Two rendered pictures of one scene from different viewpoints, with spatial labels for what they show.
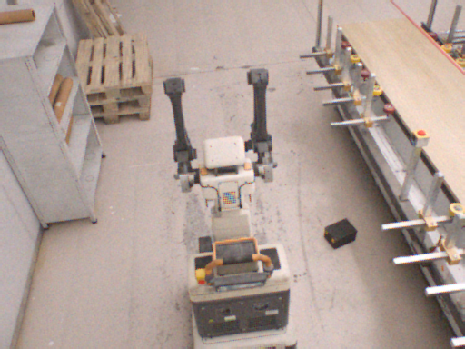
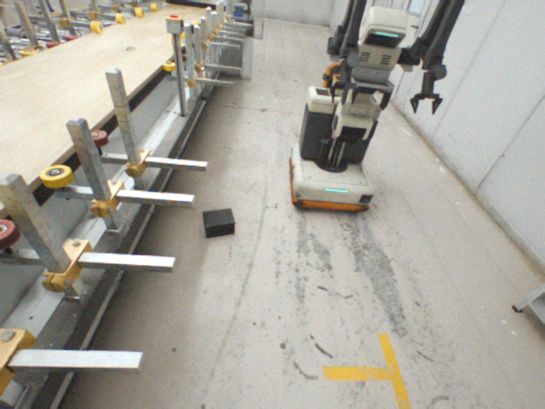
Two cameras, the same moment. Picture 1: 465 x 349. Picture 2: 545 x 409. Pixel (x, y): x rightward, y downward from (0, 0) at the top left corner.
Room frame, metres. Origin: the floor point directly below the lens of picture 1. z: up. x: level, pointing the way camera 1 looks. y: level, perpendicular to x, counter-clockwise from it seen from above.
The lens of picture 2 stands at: (3.55, -0.48, 1.48)
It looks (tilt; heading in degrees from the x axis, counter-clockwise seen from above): 40 degrees down; 177
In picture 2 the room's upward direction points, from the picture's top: 9 degrees clockwise
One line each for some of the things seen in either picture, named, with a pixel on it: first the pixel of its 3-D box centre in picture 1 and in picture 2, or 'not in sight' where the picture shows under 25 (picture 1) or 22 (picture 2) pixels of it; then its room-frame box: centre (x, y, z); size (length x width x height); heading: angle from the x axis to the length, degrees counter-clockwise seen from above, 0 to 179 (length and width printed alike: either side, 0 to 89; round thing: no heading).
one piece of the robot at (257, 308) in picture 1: (238, 284); (338, 123); (1.46, 0.02, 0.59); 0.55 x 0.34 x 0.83; 93
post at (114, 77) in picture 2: (368, 103); (129, 136); (2.64, -1.01, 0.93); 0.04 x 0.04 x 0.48; 4
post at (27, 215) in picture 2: (345, 74); (53, 255); (3.14, -0.97, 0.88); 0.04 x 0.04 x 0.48; 4
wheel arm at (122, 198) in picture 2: (350, 100); (127, 197); (2.85, -0.94, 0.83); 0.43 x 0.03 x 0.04; 94
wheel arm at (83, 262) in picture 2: (340, 85); (92, 261); (3.10, -0.93, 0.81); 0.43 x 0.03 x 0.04; 94
